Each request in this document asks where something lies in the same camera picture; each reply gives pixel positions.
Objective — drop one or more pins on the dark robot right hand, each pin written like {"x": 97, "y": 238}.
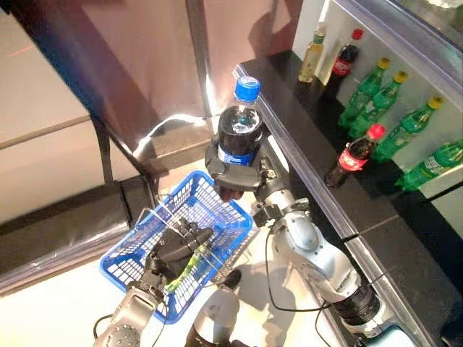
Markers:
{"x": 235, "y": 177}

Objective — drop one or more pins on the dark robot left hand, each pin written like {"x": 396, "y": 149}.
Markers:
{"x": 181, "y": 246}

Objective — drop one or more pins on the blue plastic shopping basket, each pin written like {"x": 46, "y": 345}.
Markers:
{"x": 238, "y": 211}

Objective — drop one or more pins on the Pepsi cola bottle blue cap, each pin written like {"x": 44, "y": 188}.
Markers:
{"x": 238, "y": 133}

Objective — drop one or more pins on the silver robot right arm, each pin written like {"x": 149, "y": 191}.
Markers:
{"x": 307, "y": 235}

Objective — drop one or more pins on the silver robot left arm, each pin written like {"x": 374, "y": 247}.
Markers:
{"x": 130, "y": 314}

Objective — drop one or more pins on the silver robot left leg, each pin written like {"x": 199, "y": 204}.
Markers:
{"x": 213, "y": 318}

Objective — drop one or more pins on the dark metal shelf board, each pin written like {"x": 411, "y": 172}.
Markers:
{"x": 416, "y": 260}
{"x": 416, "y": 29}
{"x": 307, "y": 119}

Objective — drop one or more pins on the black glossy floor plinth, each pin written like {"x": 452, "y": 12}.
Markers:
{"x": 72, "y": 231}

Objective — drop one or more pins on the Coca-Cola bottle red cap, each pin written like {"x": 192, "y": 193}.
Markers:
{"x": 343, "y": 63}
{"x": 351, "y": 159}

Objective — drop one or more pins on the small yellow tea bottle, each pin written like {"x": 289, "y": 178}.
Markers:
{"x": 311, "y": 61}

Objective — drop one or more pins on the dark metal partition post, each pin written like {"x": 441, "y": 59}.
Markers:
{"x": 199, "y": 54}

